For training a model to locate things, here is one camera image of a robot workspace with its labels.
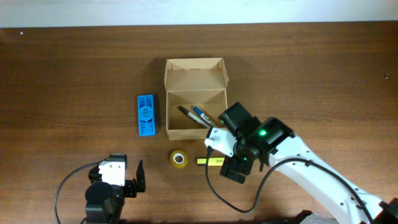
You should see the blue tape dispenser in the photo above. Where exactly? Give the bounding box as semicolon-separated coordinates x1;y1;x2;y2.
137;95;156;137

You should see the yellow clear tape roll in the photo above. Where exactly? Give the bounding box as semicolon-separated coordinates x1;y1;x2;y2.
170;150;188;169

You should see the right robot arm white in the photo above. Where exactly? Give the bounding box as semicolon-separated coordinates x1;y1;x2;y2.
219;103;397;223

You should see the open cardboard box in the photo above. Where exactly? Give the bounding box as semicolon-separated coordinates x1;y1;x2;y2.
164;58;229;140

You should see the blue capped whiteboard marker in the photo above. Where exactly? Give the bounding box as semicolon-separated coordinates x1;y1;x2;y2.
193;106;218;128

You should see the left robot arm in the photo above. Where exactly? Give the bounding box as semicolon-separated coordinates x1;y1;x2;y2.
85;159;146;224

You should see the yellow highlighter pen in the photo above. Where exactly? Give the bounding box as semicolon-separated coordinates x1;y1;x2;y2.
197;157;224;166

